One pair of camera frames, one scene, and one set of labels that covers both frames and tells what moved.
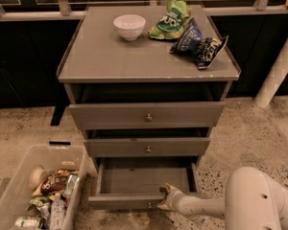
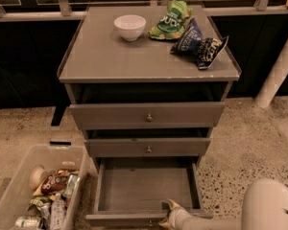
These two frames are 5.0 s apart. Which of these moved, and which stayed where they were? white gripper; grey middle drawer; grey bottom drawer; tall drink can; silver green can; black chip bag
Moved: white gripper; grey bottom drawer
Stayed: silver green can; grey middle drawer; tall drink can; black chip bag
